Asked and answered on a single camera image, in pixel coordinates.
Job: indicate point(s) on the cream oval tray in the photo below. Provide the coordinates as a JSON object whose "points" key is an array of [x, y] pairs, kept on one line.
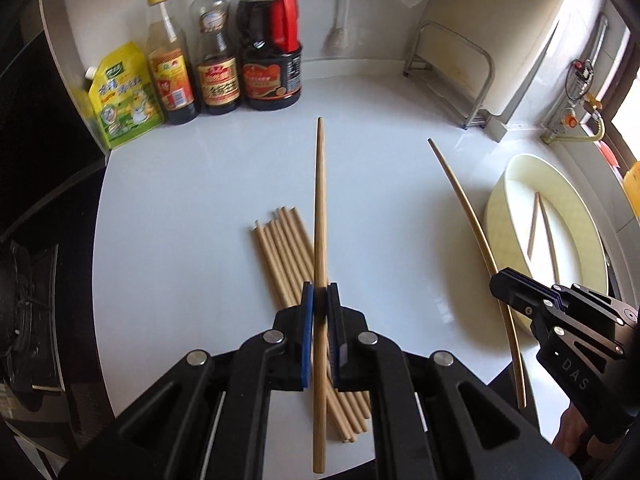
{"points": [[575, 240]]}

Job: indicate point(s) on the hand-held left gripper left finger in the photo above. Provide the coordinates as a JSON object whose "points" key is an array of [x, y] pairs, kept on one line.
{"points": [[307, 340]]}

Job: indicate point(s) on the yellow-cap soy sauce bottle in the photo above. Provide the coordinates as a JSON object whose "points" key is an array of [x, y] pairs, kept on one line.
{"points": [[216, 80]]}

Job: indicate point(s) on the gas valve with pipe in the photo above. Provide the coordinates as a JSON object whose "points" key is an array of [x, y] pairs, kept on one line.
{"points": [[567, 120]]}

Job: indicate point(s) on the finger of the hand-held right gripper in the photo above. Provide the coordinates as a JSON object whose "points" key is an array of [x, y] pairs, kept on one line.
{"points": [[515, 295], [600, 305]]}

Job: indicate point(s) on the yellow plastic container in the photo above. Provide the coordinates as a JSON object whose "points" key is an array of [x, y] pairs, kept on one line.
{"points": [[633, 182]]}

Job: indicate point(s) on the long wooden chopstick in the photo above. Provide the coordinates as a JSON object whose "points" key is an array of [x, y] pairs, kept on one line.
{"points": [[470, 210], [320, 210]]}

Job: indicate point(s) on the person's right hand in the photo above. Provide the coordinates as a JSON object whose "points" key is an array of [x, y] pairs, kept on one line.
{"points": [[575, 430]]}

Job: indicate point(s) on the white cutting board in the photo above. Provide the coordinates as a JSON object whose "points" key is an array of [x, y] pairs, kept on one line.
{"points": [[520, 35]]}

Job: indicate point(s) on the hanging dish brush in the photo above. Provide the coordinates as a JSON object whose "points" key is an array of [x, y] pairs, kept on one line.
{"points": [[341, 25]]}

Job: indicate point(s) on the yellow seasoning pouch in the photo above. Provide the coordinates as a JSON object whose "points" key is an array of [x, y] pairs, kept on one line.
{"points": [[125, 105]]}

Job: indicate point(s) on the short wooden chopstick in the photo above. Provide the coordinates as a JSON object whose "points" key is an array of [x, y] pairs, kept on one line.
{"points": [[549, 240], [534, 225]]}

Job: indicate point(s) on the metal cutting board rack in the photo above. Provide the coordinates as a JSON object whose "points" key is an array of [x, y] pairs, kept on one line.
{"points": [[482, 105]]}

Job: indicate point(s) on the black gas stove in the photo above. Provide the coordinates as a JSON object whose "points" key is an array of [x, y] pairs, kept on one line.
{"points": [[30, 310]]}

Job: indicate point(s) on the large dark soy sauce bottle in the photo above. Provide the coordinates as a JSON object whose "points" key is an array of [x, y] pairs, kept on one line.
{"points": [[270, 75]]}

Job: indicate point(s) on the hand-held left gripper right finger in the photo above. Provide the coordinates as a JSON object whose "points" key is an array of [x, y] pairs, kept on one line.
{"points": [[336, 340]]}

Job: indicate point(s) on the vinegar bottle with yellow cap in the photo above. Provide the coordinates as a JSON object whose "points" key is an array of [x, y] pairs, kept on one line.
{"points": [[172, 80]]}

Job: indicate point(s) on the pile of short wooden chopsticks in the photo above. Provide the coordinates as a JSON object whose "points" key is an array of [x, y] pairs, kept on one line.
{"points": [[280, 250]]}

